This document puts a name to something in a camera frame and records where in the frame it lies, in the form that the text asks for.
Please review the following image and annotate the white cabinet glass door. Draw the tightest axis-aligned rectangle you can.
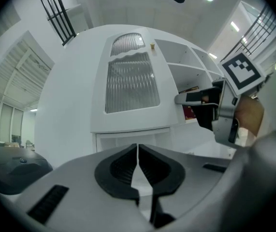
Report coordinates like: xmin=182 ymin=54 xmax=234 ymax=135
xmin=90 ymin=30 xmax=179 ymax=133

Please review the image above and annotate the person's right hand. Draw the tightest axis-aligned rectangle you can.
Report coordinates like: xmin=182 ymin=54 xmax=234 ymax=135
xmin=235 ymin=95 xmax=265 ymax=137

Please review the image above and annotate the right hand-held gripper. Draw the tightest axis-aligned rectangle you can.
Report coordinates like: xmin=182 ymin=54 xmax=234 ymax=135
xmin=174 ymin=52 xmax=266 ymax=150

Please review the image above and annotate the dark red book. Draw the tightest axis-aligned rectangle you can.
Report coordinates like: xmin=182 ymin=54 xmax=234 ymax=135
xmin=178 ymin=86 xmax=199 ymax=121

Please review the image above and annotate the white wall shelf unit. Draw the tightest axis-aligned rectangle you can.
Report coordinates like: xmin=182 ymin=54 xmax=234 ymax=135
xmin=90 ymin=30 xmax=226 ymax=159

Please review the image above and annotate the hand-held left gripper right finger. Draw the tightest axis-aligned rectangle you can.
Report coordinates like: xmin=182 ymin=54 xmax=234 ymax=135
xmin=138 ymin=143 xmax=232 ymax=227

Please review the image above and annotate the person's right forearm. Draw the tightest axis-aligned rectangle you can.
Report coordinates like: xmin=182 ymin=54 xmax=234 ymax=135
xmin=224 ymin=127 xmax=276 ymax=232

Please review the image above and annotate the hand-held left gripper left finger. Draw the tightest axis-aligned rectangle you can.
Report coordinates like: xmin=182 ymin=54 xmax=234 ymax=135
xmin=0 ymin=143 xmax=151 ymax=232

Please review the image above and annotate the black metal railing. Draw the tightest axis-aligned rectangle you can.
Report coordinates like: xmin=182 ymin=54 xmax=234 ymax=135
xmin=33 ymin=0 xmax=77 ymax=47
xmin=226 ymin=3 xmax=276 ymax=58

